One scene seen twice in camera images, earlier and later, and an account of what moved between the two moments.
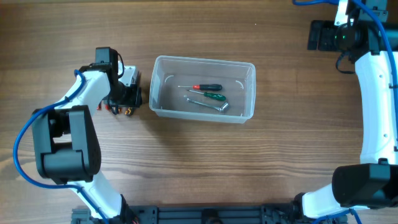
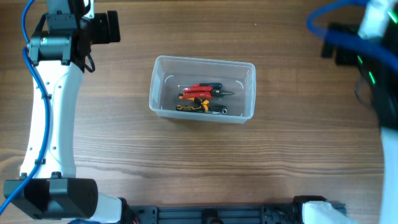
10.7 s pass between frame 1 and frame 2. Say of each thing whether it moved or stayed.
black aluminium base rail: stayed
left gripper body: moved
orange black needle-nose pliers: moved
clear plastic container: stayed
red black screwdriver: stayed
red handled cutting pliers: moved
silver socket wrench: moved
